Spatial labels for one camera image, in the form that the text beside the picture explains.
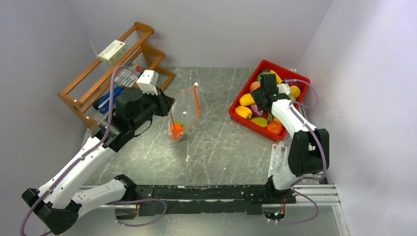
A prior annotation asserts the white box on top shelf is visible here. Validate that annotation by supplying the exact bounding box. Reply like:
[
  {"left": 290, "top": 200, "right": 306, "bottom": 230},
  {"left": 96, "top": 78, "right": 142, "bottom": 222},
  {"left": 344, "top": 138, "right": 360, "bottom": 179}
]
[{"left": 98, "top": 40, "right": 127, "bottom": 65}]

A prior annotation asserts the orange fruit toy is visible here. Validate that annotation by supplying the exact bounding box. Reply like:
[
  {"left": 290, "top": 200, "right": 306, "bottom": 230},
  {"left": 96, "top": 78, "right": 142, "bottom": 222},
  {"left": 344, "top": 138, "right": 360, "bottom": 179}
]
[{"left": 170, "top": 122, "right": 184, "bottom": 140}]

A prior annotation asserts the red plastic food bin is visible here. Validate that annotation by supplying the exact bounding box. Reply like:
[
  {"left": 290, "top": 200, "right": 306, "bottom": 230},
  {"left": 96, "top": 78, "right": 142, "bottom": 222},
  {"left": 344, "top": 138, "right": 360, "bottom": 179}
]
[{"left": 229, "top": 60, "right": 311, "bottom": 142}]

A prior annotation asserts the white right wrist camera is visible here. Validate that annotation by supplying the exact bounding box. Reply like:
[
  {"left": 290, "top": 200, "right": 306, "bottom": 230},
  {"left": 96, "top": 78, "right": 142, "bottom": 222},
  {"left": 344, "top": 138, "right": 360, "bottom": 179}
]
[{"left": 277, "top": 83, "right": 291, "bottom": 95}]

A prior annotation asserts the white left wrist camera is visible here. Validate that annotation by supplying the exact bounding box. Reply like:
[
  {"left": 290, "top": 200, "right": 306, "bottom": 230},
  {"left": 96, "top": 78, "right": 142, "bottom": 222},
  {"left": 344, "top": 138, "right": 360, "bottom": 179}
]
[{"left": 136, "top": 69, "right": 159, "bottom": 95}]

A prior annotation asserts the wooden shelf rack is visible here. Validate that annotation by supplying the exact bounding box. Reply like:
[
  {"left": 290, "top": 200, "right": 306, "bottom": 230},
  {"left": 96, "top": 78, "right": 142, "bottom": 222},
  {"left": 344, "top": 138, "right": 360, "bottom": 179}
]
[{"left": 58, "top": 22, "right": 175, "bottom": 130}]

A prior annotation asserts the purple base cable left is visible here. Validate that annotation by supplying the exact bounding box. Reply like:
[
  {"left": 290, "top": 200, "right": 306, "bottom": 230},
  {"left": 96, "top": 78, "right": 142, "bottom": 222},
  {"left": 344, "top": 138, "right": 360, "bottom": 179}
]
[{"left": 114, "top": 198, "right": 168, "bottom": 228}]

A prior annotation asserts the banana toy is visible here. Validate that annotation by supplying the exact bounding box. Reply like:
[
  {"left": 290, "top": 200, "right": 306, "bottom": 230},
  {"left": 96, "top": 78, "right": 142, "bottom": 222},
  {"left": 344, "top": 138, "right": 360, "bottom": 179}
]
[{"left": 269, "top": 70, "right": 282, "bottom": 84}]

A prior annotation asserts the blue stapler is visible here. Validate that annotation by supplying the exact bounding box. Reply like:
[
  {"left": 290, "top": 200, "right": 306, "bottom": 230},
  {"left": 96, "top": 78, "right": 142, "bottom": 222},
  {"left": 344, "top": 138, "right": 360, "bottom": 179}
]
[{"left": 92, "top": 86, "right": 125, "bottom": 114}]

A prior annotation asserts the purple onion toy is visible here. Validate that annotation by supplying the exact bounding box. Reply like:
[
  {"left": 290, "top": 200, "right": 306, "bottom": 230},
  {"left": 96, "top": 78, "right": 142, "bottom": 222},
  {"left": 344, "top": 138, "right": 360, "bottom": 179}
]
[{"left": 250, "top": 104, "right": 263, "bottom": 117}]

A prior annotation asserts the peach toy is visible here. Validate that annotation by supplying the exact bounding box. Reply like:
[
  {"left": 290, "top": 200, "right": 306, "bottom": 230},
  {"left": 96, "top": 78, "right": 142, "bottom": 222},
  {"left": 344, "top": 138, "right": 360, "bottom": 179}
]
[{"left": 249, "top": 81, "right": 261, "bottom": 91}]

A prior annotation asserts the yellow bell pepper toy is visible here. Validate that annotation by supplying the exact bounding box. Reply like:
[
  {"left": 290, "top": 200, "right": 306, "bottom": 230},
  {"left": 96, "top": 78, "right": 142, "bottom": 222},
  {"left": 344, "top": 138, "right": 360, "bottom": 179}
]
[{"left": 290, "top": 85, "right": 301, "bottom": 99}]

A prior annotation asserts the clear zip top bag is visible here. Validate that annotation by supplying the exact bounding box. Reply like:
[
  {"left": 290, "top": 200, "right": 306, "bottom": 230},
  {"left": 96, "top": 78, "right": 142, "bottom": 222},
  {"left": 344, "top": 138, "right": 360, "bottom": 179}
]
[{"left": 168, "top": 82, "right": 201, "bottom": 140}]

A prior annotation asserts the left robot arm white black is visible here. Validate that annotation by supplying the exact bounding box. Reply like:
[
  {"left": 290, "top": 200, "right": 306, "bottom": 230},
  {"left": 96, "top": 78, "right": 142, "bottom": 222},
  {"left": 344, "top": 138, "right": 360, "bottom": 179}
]
[{"left": 22, "top": 87, "right": 175, "bottom": 235}]

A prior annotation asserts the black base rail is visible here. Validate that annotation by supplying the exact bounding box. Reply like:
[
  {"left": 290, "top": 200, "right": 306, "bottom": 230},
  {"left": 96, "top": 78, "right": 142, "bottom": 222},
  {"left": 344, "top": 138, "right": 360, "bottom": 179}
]
[{"left": 121, "top": 183, "right": 296, "bottom": 216}]

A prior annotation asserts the bundle of coloured markers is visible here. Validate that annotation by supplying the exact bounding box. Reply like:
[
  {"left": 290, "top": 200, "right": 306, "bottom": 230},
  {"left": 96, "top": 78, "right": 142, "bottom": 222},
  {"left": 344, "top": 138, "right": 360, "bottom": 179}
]
[{"left": 115, "top": 63, "right": 144, "bottom": 87}]

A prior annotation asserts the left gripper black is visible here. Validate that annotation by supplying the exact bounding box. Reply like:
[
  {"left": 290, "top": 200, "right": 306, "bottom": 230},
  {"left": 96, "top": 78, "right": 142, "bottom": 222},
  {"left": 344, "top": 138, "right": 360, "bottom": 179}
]
[{"left": 130, "top": 86, "right": 176, "bottom": 131}]

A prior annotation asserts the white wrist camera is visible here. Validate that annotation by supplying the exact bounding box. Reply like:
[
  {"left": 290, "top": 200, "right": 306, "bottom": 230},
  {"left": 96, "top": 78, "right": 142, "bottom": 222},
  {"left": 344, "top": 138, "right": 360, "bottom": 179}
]
[
  {"left": 136, "top": 69, "right": 159, "bottom": 95},
  {"left": 277, "top": 83, "right": 291, "bottom": 95}
]

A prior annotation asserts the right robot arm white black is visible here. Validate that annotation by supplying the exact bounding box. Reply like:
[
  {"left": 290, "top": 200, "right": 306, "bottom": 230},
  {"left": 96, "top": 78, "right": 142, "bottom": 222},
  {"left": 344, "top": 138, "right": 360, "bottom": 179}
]
[{"left": 250, "top": 74, "right": 329, "bottom": 204}]

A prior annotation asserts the yellow mango toy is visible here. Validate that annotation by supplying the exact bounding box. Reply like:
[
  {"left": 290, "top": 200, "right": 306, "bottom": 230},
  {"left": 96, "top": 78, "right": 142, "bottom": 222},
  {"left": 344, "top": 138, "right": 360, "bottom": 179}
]
[{"left": 239, "top": 93, "right": 256, "bottom": 106}]

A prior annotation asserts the yellow green starfruit toy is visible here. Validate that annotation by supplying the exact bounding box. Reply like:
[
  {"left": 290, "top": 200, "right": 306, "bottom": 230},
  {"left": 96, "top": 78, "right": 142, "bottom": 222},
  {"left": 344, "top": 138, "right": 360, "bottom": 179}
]
[{"left": 250, "top": 117, "right": 268, "bottom": 128}]

